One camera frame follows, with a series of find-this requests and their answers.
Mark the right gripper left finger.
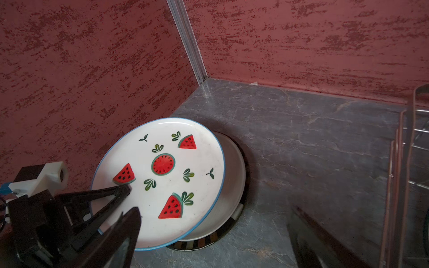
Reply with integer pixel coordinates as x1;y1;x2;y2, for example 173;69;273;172
63;207;141;268

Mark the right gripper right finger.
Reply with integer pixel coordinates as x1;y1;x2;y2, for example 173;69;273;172
287;206;369;268

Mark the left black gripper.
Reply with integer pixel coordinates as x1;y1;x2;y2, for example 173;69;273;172
7;185;131;265

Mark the white watermelon pattern plate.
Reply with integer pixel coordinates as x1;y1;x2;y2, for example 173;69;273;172
91;118;226;251

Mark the dark striped rim cream plate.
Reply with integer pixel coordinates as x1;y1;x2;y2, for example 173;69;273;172
167;137;250;251

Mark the white ribbed plate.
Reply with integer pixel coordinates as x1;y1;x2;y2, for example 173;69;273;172
181;132;246;242

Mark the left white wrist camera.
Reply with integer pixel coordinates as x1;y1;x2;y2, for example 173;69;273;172
1;161;69;197

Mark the wire dish rack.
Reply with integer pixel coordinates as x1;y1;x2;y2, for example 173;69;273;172
378;84;429;268

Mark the left aluminium corner post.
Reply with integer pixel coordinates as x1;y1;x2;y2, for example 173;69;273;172
167;0;208;86

